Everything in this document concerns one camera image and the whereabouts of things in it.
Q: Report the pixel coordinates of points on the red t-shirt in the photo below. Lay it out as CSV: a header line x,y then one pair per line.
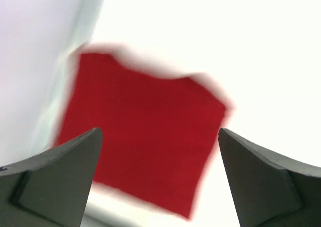
x,y
158,130

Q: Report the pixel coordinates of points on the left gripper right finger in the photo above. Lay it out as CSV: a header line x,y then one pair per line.
x,y
269,189

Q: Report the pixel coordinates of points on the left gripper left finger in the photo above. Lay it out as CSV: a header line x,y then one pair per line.
x,y
51,188

